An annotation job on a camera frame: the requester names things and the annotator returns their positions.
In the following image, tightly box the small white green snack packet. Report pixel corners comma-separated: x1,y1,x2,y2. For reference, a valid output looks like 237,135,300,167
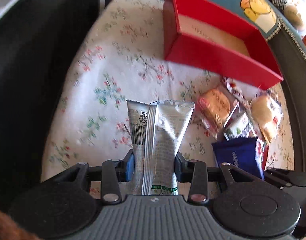
224,112,256,141

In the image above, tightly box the blue wafer biscuit packet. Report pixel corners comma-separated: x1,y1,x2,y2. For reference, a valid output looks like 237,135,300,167
212,137,264,180

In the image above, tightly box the red cardboard box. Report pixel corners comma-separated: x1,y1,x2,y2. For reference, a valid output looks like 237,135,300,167
163,0,284,89

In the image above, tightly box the floral seat cushion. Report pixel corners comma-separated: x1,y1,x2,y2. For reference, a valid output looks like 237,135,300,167
40,0,296,198

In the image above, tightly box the silver snack bar wrapper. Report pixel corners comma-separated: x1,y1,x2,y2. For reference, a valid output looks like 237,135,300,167
127,100,195,195

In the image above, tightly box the round meat floss cake packet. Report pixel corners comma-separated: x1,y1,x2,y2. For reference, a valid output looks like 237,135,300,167
196,84,239,140

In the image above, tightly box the white red snack packet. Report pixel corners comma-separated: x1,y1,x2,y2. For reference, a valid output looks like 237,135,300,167
222,77,245,100

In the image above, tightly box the white plastic bag on sofa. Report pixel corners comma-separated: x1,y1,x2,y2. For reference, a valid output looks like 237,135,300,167
284,0,306,31

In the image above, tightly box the steamed egg cake packet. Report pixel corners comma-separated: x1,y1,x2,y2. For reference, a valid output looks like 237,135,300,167
250,90,283,144

